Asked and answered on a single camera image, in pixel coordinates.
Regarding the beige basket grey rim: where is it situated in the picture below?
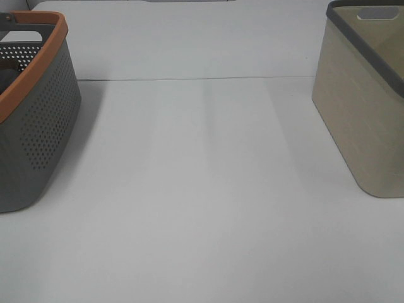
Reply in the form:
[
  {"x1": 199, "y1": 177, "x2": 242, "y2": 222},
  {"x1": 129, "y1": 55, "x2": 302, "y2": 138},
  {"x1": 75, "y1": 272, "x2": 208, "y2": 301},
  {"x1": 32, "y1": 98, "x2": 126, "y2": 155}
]
[{"x1": 312, "y1": 1, "x2": 403, "y2": 198}]

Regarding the brown towel in basket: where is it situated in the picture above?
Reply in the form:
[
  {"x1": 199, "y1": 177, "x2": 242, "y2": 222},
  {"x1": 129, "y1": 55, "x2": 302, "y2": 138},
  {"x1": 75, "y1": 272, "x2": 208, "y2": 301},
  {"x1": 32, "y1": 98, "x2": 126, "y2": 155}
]
[{"x1": 0, "y1": 60, "x2": 20, "y2": 70}]

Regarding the grey perforated basket orange rim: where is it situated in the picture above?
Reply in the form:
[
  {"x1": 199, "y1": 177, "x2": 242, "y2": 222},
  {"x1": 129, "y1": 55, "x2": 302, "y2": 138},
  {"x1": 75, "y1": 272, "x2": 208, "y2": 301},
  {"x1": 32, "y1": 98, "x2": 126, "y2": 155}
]
[{"x1": 1, "y1": 11, "x2": 81, "y2": 213}]

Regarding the dark navy towel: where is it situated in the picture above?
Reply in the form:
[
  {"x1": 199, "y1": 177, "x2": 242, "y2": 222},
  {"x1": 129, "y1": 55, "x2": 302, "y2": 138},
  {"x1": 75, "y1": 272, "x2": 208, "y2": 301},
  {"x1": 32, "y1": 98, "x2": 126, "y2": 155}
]
[{"x1": 0, "y1": 69, "x2": 20, "y2": 94}]

